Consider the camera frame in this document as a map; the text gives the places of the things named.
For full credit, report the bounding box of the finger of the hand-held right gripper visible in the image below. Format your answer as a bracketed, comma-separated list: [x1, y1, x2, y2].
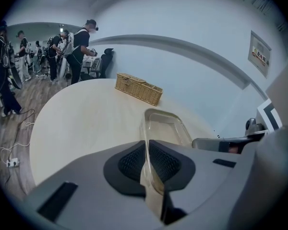
[192, 135, 257, 154]

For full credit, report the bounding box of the white power strip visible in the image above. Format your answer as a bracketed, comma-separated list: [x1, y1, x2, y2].
[6, 158, 21, 168]

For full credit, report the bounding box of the woven wicker organizer basket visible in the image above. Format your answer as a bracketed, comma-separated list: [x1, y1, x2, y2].
[114, 72, 164, 107]

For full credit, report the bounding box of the wall electrical box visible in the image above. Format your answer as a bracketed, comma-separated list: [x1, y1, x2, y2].
[248, 30, 272, 79]

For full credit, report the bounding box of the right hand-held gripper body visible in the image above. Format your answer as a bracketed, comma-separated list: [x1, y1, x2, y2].
[230, 56, 288, 230]

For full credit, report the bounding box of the black cable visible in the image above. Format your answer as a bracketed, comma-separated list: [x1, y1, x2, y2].
[4, 108, 36, 186]

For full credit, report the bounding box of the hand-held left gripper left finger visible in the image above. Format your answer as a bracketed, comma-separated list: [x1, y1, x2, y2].
[23, 139, 164, 230]

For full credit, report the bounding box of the black office chair with headrest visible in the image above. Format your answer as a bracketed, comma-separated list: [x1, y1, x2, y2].
[99, 48, 115, 79]

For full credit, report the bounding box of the white floor cable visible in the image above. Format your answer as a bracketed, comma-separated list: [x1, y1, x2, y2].
[0, 121, 36, 164]

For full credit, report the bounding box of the clear plastic tray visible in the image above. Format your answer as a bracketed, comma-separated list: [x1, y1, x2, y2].
[139, 108, 194, 196]

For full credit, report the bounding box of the grey office chair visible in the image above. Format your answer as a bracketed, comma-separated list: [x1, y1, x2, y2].
[88, 57, 103, 79]

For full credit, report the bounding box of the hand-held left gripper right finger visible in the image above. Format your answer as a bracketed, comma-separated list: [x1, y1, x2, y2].
[149, 139, 241, 230]

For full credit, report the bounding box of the round wooden table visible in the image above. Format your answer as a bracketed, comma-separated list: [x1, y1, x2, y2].
[29, 78, 221, 223]

